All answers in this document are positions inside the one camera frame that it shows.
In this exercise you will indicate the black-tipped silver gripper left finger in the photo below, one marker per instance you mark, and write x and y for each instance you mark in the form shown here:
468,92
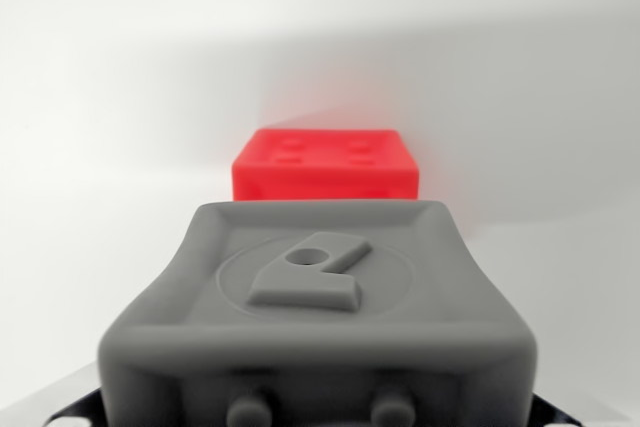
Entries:
60,407

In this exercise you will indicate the grey studded cube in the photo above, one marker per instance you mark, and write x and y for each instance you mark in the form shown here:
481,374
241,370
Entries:
320,327

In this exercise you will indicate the black-tipped silver gripper right finger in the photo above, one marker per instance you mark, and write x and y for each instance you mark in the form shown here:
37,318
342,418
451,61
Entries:
565,409

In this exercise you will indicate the red studded cube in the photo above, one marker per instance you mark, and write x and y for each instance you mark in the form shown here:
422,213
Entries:
325,177

